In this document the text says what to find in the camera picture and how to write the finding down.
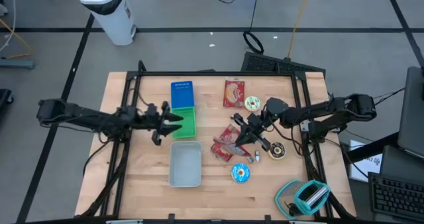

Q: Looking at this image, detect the black coiled floor cable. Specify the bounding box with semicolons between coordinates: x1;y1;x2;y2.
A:
242;0;265;55

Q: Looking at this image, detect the grey blue stand foot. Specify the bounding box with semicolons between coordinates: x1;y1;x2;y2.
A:
0;58;36;70

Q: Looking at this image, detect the white paper sheet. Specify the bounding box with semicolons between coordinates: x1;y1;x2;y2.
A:
348;139;384;182

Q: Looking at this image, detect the teal oval mesh sieve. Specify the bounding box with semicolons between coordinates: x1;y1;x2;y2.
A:
274;180;307;220

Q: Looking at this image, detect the black chair base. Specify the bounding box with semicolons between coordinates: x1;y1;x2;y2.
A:
0;88;15;116

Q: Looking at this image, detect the white frosted toy donut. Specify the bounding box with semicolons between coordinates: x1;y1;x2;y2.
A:
244;95;262;113

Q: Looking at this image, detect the large red snack packet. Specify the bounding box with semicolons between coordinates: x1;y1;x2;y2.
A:
223;80;246;108

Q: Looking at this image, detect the green plastic bin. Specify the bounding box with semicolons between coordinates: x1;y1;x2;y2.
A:
171;106;197;140

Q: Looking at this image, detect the white trash bin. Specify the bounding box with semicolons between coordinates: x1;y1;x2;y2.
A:
77;0;137;46

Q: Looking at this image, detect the black metal table frame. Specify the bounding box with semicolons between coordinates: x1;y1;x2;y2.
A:
75;60;357;222

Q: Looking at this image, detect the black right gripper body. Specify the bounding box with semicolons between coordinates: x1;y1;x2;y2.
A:
233;112;276;152

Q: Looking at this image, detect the long yellow floor cable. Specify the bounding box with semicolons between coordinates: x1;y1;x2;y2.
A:
286;0;314;60

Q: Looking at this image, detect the blue plastic bin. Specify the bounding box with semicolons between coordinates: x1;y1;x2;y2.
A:
170;80;195;109

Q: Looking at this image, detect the blue frosted toy donut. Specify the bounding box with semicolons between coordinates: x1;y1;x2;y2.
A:
231;163;251;184

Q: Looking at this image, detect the short yellow floor cable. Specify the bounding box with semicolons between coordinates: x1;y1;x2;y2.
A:
0;18;34;60

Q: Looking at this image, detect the black keyboard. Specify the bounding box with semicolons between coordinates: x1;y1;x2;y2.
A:
367;172;424;222

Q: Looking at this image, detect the small red snack packet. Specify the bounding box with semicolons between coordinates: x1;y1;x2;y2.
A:
210;142;233;162

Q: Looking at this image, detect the teal frame metal roller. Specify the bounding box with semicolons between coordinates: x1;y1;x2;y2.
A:
293;180;331;216

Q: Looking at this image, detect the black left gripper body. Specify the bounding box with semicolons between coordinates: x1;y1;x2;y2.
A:
137;101;172;146

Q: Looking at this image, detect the black left base cable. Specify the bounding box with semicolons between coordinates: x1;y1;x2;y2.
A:
81;139;112;178

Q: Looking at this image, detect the dark grey flat device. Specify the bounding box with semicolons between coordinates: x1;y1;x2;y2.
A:
379;145;424;185

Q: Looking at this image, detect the white floor cable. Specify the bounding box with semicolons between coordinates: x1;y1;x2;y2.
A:
0;0;17;52

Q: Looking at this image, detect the chocolate frosted toy donut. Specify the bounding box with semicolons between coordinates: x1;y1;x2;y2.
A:
268;141;287;160

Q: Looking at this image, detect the black perforated panel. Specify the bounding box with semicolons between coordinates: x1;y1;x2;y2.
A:
240;51;327;76

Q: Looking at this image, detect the black slanted bar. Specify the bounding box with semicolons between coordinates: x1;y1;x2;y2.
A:
345;132;400;164

